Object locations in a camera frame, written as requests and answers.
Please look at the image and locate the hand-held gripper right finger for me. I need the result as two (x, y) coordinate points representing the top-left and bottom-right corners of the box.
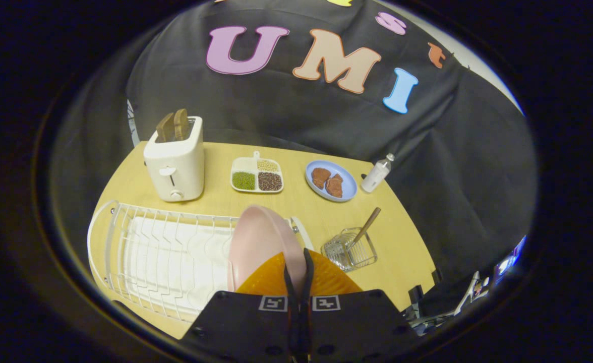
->
(299, 248), (419, 360)

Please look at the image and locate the blue plate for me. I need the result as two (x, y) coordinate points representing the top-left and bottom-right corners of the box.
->
(305, 160), (358, 203)

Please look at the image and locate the brown toast slice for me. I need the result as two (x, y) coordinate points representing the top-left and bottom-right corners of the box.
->
(156, 112), (175, 143)
(173, 108), (190, 141)

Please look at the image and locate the clear wire basket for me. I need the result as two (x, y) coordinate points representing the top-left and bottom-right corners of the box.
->
(321, 227), (378, 272)

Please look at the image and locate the white divided tray with beans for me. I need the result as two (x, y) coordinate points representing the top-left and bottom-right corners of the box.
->
(230, 151), (284, 194)

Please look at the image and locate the white plastic bottle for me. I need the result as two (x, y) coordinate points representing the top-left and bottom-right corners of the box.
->
(361, 153), (395, 193)

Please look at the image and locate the black backdrop cloth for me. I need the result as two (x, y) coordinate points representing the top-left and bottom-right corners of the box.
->
(49, 0), (538, 283)

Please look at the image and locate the white toaster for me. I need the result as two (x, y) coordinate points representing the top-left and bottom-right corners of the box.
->
(143, 116), (205, 203)

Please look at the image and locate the wooden spoon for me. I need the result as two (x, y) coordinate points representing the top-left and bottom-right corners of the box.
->
(348, 207), (382, 251)

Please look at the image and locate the brown meat piece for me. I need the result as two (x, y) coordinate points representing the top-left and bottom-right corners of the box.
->
(311, 168), (332, 190)
(325, 173), (344, 198)

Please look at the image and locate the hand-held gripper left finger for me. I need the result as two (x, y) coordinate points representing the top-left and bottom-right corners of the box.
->
(180, 252), (301, 359)

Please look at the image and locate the white wire dish rack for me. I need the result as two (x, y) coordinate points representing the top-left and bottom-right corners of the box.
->
(87, 200), (315, 323)

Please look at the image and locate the pink plate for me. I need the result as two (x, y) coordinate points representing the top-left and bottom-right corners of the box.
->
(226, 205), (307, 293)

